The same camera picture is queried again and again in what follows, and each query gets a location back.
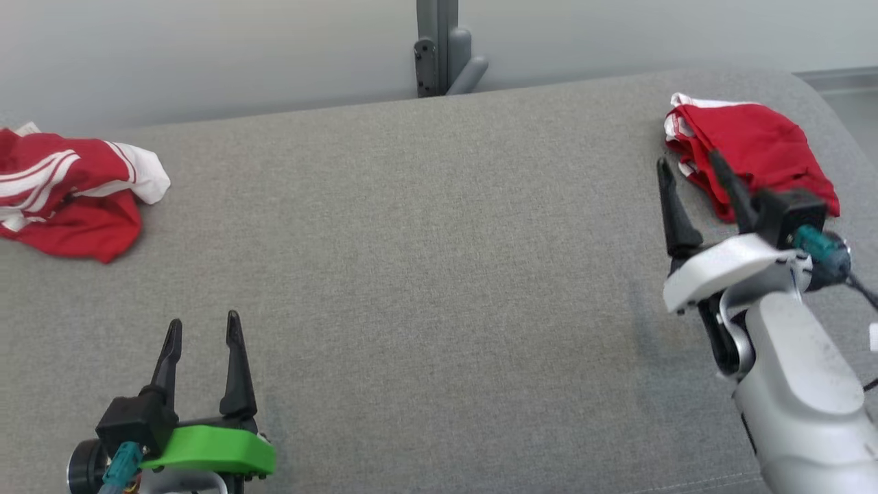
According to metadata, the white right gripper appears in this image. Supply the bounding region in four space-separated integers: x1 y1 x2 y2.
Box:
656 150 811 316

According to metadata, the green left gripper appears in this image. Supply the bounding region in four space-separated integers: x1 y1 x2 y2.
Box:
139 309 277 479

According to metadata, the red garment with white hem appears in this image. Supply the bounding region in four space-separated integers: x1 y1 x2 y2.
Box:
663 92 842 224

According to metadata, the red striped jersey number 23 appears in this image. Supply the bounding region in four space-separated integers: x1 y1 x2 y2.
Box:
0 121 171 264

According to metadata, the teal cable connector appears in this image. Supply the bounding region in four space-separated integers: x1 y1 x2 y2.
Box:
792 225 851 274
98 441 145 494

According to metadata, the thin black cable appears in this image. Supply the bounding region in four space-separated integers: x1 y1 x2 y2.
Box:
847 271 878 309

